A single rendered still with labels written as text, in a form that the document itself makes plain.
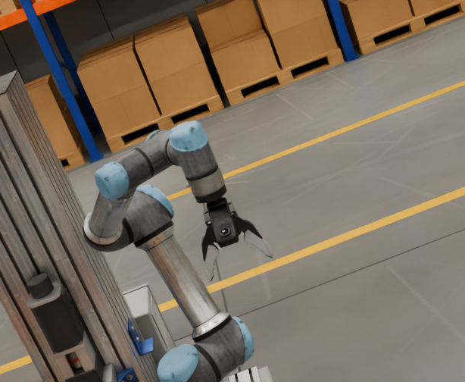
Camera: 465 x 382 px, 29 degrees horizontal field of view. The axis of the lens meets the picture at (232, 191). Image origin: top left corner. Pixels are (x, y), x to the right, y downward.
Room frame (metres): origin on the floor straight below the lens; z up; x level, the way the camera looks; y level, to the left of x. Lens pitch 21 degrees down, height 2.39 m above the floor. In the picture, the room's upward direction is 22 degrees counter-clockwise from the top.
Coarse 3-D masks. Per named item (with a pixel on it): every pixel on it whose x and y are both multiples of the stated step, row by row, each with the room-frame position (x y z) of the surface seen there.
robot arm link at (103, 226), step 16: (128, 160) 1.83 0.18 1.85; (144, 160) 1.83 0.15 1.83; (96, 176) 1.82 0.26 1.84; (112, 176) 1.80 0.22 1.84; (128, 176) 1.81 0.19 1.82; (144, 176) 1.83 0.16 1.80; (112, 192) 1.79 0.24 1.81; (128, 192) 1.83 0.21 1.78; (96, 208) 1.96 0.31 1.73; (112, 208) 1.90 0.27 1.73; (96, 224) 2.00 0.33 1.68; (112, 224) 1.97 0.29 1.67; (96, 240) 2.04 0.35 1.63; (112, 240) 2.05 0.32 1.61; (128, 240) 2.11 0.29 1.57
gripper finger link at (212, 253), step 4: (208, 248) 1.79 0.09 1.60; (212, 248) 1.79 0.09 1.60; (216, 248) 1.79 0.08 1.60; (208, 252) 1.79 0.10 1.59; (212, 252) 1.79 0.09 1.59; (216, 252) 1.79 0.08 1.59; (208, 256) 1.79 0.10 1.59; (212, 256) 1.79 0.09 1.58; (216, 256) 1.79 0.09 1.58; (208, 260) 1.79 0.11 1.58; (212, 260) 1.79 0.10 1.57; (204, 264) 1.79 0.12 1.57; (208, 264) 1.79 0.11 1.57; (212, 264) 1.79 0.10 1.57; (204, 268) 1.80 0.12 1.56; (208, 268) 1.79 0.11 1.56; (212, 268) 1.79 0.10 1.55; (208, 272) 1.79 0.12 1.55; (212, 272) 1.79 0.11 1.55; (208, 276) 1.80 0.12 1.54; (212, 276) 1.79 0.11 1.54
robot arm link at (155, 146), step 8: (152, 136) 1.92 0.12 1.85; (160, 136) 1.89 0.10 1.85; (168, 136) 1.86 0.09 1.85; (144, 144) 1.87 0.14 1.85; (152, 144) 1.87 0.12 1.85; (160, 144) 1.87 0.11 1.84; (144, 152) 1.85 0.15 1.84; (152, 152) 1.85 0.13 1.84; (160, 152) 1.85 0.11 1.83; (152, 160) 1.84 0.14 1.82; (160, 160) 1.85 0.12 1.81; (168, 160) 1.85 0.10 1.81; (160, 168) 1.85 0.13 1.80
